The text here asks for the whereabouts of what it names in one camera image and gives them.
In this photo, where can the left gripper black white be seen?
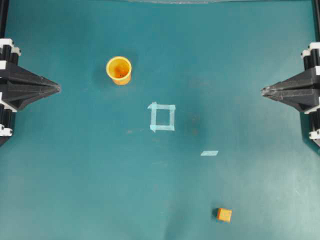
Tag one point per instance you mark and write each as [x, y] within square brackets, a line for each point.
[15, 97]

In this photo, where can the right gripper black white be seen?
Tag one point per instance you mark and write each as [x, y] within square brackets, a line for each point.
[302, 91]

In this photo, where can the orange plastic cup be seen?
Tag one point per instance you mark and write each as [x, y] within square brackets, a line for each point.
[119, 69]

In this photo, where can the small orange block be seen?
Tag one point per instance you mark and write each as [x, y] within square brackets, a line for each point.
[224, 215]

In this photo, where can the small light tape strip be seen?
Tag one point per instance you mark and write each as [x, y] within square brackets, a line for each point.
[209, 153]

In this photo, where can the square tape outline marker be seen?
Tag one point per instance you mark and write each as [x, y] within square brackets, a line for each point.
[162, 117]

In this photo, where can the black frame post left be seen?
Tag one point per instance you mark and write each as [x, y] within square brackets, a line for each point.
[4, 6]

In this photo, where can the black frame post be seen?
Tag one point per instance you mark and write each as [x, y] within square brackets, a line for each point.
[4, 6]
[316, 17]

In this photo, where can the black frame post right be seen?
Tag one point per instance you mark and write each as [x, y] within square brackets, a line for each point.
[316, 17]

